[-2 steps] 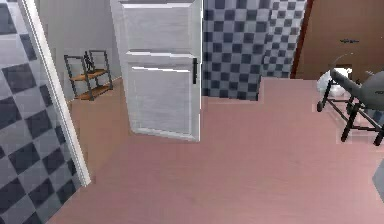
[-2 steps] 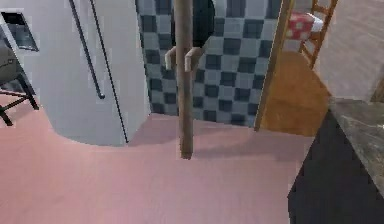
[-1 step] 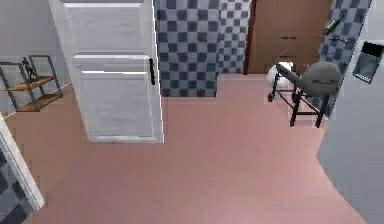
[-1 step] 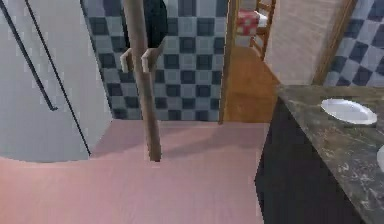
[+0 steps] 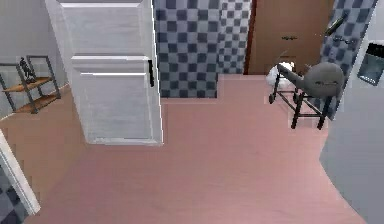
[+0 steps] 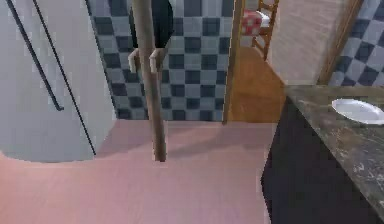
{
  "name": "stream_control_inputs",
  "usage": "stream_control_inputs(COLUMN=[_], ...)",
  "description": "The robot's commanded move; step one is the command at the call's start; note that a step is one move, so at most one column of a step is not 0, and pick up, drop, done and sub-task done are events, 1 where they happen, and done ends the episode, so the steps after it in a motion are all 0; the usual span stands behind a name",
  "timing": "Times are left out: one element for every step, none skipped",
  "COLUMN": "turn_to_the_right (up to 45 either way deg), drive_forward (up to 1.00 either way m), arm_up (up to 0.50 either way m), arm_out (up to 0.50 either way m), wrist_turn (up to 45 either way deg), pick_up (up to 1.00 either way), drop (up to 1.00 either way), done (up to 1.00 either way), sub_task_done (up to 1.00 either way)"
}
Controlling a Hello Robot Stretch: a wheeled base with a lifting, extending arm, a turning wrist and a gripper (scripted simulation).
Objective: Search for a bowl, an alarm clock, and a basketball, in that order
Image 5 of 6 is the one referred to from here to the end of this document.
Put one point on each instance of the white toilet paper roll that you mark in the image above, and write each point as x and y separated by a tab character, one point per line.
275	75

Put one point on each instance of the white panelled room door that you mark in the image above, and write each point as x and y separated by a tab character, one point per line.
110	73

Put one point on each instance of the black metal stool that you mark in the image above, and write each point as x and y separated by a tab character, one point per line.
300	106

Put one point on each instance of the brown wooden door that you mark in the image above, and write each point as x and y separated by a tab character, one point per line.
286	33

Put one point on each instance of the black wooden shelf rack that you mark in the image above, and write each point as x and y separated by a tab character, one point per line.
31	85

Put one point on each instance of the small dark figurine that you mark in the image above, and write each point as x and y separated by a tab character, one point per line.
26	70

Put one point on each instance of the dark wall towel bar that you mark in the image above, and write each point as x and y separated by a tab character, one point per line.
336	25

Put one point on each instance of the black framed wall dispenser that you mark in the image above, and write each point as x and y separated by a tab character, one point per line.
371	63

